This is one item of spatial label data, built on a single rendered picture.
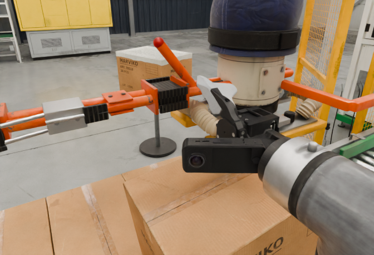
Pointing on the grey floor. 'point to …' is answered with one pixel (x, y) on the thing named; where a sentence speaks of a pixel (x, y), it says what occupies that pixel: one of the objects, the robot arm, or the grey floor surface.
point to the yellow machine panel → (63, 14)
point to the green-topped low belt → (9, 45)
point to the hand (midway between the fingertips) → (193, 115)
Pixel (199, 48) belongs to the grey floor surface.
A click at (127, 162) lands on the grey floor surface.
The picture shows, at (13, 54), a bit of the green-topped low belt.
